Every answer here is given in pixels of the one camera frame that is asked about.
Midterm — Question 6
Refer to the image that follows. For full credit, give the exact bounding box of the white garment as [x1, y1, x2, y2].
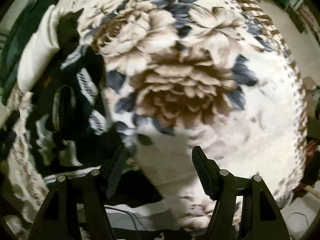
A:
[17, 5, 71, 93]

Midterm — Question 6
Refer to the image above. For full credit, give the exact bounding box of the floral bed blanket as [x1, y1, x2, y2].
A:
[1, 0, 308, 239]

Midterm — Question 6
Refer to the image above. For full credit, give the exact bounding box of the black striped patterned sweater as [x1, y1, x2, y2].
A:
[26, 8, 163, 209]

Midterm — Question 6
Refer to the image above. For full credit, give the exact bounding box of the dark green folded blanket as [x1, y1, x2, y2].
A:
[1, 0, 59, 105]

